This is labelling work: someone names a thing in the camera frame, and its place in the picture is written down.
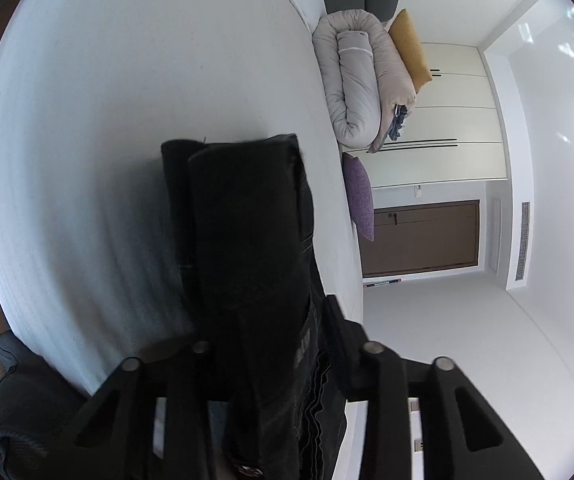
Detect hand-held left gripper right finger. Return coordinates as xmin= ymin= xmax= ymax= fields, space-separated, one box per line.
xmin=323 ymin=294 xmax=548 ymax=480

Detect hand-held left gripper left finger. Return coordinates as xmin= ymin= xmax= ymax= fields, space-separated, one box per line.
xmin=42 ymin=340 xmax=230 ymax=480

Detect black pants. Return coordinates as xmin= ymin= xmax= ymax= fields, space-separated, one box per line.
xmin=161 ymin=133 xmax=349 ymax=480

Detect brown door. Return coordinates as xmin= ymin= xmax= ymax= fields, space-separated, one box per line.
xmin=359 ymin=200 xmax=481 ymax=279

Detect purple pillow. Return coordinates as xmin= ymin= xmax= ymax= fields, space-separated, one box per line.
xmin=342 ymin=152 xmax=374 ymax=241

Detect dark cloth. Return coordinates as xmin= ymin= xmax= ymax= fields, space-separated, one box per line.
xmin=0 ymin=330 xmax=95 ymax=480

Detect cream wardrobe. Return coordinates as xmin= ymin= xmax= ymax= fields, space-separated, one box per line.
xmin=367 ymin=42 xmax=511 ymax=191

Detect bed with white sheet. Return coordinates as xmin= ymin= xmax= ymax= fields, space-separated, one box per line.
xmin=0 ymin=0 xmax=366 ymax=397

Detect folded beige duvet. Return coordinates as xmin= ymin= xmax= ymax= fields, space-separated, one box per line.
xmin=312 ymin=10 xmax=418 ymax=155

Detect yellow pillow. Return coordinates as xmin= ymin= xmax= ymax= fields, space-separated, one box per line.
xmin=388 ymin=8 xmax=433 ymax=94

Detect wall air vent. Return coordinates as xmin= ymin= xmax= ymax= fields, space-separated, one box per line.
xmin=514 ymin=201 xmax=532 ymax=282

